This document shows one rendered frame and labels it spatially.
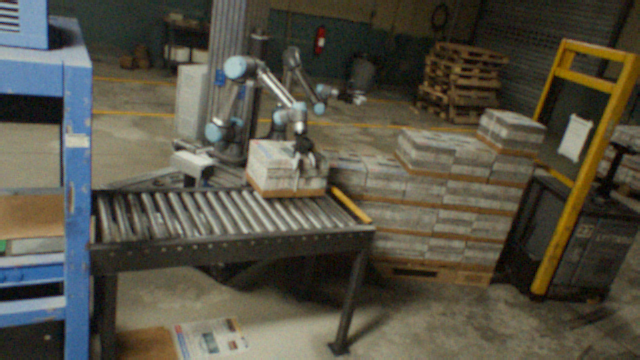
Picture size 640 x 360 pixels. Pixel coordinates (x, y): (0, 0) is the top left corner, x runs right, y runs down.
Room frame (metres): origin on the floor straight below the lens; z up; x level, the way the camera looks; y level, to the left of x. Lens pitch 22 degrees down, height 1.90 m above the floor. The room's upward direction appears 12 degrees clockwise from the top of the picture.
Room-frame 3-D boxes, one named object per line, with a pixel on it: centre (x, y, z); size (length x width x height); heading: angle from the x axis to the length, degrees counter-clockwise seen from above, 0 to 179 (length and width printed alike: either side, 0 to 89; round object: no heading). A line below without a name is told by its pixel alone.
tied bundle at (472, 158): (3.43, -0.96, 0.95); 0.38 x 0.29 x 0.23; 12
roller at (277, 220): (2.27, 0.22, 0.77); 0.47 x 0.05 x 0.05; 31
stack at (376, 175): (3.33, -0.55, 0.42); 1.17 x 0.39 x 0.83; 103
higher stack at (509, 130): (3.49, -1.25, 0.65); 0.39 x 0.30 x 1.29; 13
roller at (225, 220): (2.14, 0.44, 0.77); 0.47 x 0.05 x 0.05; 31
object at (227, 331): (2.16, 0.42, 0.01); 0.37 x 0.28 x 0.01; 121
